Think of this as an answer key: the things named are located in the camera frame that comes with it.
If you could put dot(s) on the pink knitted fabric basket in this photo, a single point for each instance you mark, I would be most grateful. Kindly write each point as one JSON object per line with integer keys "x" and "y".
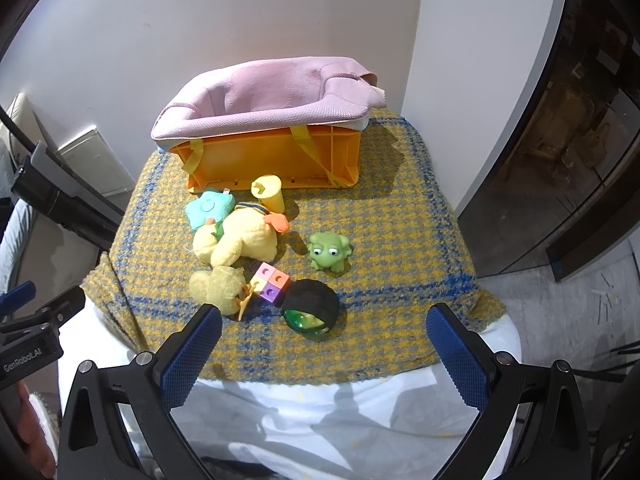
{"x": 260, "y": 100}

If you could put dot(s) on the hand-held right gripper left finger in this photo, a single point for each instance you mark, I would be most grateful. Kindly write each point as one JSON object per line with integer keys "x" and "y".
{"x": 192, "y": 355}

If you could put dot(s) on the teal star toy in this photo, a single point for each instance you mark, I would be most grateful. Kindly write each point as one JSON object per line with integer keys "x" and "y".
{"x": 207, "y": 208}

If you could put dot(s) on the cream cushion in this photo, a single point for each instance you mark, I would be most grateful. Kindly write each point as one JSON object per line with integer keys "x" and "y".
{"x": 20, "y": 115}

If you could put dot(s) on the multicoloured toy cube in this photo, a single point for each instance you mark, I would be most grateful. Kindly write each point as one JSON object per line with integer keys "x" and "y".
{"x": 270, "y": 282}

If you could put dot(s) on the yellow plush dog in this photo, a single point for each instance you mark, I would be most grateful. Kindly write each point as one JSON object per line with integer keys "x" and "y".
{"x": 242, "y": 245}

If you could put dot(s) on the yellow blue checked blanket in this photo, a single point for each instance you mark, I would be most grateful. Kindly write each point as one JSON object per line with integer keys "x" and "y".
{"x": 400, "y": 270}

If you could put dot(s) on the green frog toy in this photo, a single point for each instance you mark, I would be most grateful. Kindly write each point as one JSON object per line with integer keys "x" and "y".
{"x": 327, "y": 252}

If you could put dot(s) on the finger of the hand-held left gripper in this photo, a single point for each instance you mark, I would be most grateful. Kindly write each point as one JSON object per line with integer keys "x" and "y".
{"x": 15, "y": 294}
{"x": 60, "y": 307}

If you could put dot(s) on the black and green ball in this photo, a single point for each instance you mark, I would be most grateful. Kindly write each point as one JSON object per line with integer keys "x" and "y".
{"x": 310, "y": 305}

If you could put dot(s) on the dark glass cabinet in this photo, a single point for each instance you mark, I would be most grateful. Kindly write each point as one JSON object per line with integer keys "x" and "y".
{"x": 575, "y": 160}

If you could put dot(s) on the yellow toy cup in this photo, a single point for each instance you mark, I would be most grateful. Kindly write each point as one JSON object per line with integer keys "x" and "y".
{"x": 270, "y": 192}

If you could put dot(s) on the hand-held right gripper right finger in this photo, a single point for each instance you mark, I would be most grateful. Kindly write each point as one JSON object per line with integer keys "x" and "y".
{"x": 460, "y": 355}

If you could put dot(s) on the person's left hand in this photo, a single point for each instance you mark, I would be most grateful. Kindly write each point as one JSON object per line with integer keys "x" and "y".
{"x": 22, "y": 425}

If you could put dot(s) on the black grey folded frame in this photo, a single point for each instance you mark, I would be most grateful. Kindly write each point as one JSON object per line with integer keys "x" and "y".
{"x": 55, "y": 190}

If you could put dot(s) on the small yellow plush chick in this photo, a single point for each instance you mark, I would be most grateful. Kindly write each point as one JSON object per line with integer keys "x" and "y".
{"x": 220, "y": 290}

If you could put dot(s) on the white flat panel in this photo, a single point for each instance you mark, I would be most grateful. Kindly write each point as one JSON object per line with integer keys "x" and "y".
{"x": 92, "y": 160}

